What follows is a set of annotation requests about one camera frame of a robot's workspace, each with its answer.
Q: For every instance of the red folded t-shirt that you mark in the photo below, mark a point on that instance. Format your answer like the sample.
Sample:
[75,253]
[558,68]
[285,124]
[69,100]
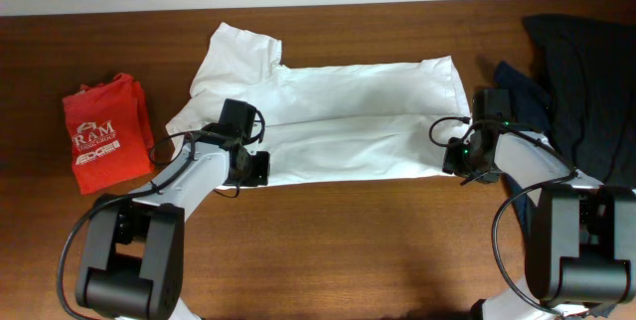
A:
[110,132]

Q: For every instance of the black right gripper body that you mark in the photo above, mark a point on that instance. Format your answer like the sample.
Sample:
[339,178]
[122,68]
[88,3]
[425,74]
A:
[461,160]

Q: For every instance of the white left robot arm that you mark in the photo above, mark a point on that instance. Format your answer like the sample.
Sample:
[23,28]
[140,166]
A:
[132,263]

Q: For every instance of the black garment with white lettering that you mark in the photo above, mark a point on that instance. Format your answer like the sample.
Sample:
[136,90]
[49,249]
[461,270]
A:
[590,69]

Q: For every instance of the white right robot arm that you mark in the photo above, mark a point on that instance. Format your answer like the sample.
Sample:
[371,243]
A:
[580,253]

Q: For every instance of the navy blue garment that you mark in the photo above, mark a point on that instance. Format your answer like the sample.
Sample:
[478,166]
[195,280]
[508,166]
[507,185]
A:
[529,104]

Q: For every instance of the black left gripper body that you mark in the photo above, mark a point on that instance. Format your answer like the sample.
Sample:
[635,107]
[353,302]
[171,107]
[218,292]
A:
[255,169]

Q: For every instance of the white printed t-shirt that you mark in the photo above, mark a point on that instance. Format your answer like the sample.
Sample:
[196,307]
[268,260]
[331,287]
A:
[330,124]

